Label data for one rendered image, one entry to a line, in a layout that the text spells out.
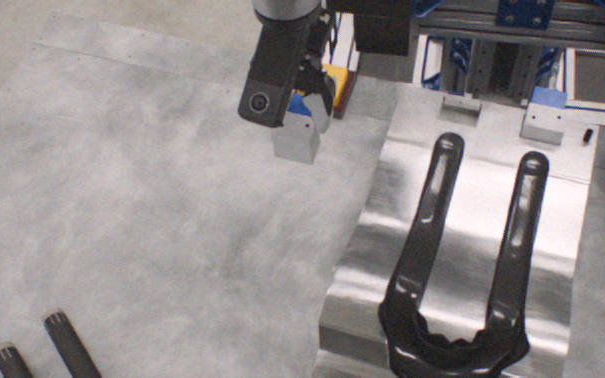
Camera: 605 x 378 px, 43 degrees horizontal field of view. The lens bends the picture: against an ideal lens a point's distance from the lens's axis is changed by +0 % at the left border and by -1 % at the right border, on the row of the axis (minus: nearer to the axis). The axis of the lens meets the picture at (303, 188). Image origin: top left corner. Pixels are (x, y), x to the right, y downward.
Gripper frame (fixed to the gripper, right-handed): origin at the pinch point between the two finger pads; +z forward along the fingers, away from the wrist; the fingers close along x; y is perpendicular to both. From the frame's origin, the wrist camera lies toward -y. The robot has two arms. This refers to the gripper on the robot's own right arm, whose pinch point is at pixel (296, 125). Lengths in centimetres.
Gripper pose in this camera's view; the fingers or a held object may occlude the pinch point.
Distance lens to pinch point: 95.3
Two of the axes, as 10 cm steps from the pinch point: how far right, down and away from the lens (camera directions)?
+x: -9.5, -2.3, 2.2
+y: 3.1, -8.3, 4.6
